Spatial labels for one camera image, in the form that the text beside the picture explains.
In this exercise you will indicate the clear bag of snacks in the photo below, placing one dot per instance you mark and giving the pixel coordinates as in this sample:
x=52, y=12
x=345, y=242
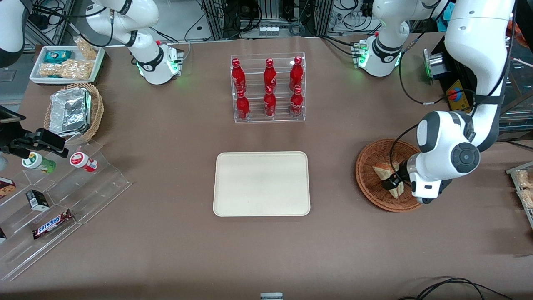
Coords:
x=525, y=179
x=527, y=198

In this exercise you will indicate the white snack tray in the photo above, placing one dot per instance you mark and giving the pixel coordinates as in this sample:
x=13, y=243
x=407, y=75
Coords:
x=98, y=66

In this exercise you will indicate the yellow emergency stop box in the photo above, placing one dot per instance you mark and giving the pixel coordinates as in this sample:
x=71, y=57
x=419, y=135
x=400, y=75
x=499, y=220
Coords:
x=457, y=88

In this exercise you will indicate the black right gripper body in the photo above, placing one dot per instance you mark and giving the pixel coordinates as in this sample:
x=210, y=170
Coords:
x=26, y=140

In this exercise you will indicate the red cola bottle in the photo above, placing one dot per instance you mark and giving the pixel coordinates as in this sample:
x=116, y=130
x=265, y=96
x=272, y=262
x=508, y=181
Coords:
x=242, y=106
x=296, y=104
x=270, y=77
x=296, y=75
x=270, y=104
x=238, y=77

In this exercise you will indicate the small black box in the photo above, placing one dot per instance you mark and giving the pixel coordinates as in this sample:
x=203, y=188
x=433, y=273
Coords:
x=38, y=200

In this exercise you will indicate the teal snack pack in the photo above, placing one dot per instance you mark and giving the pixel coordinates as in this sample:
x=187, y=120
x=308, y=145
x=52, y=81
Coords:
x=57, y=56

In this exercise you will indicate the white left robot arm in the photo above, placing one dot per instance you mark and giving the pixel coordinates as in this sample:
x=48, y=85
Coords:
x=479, y=41

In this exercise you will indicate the plastic sandwich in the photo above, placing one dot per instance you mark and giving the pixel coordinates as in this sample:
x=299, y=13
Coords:
x=382, y=171

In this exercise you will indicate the Snickers chocolate bar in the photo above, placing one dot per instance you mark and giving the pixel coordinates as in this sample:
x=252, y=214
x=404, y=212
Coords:
x=52, y=225

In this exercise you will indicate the silver foil package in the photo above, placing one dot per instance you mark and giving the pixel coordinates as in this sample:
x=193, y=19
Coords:
x=70, y=111

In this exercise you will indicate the red lid cup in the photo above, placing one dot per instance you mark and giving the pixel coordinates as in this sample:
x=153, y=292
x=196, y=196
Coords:
x=83, y=161

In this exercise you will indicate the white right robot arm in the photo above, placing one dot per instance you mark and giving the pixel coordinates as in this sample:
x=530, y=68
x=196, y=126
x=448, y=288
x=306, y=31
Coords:
x=145, y=46

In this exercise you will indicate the grey object at table edge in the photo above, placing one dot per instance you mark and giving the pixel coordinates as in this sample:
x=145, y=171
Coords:
x=271, y=296

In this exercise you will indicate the cookie box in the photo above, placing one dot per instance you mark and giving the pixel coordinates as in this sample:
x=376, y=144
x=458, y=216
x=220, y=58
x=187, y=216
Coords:
x=6, y=187

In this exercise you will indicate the green cup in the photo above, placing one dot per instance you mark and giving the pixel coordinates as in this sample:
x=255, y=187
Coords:
x=38, y=162

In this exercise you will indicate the light wicker basket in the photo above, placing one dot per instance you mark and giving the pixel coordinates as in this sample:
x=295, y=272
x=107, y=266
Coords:
x=96, y=112

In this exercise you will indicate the clear acrylic stepped display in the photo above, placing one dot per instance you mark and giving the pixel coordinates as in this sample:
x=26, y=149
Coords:
x=100, y=187

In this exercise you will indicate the large clear nut bag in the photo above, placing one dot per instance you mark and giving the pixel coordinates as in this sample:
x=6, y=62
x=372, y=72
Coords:
x=66, y=70

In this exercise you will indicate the brown wicker basket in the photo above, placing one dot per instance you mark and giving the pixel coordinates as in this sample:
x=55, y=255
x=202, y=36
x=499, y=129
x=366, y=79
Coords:
x=370, y=183

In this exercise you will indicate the cream rectangular tray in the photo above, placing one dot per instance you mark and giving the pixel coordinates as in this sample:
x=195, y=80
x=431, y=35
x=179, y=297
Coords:
x=261, y=183

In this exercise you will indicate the clear acrylic bottle rack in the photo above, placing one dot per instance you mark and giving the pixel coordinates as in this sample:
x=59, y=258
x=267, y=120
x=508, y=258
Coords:
x=268, y=118

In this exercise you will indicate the metal cylinder with green rim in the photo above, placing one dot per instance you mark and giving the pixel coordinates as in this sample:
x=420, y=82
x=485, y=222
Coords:
x=437, y=64

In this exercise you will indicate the black framed glass cabinet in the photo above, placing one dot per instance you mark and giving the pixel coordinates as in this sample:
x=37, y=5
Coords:
x=516, y=104

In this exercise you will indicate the small clear nut bag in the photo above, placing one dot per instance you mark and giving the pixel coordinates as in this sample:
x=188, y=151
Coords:
x=86, y=49

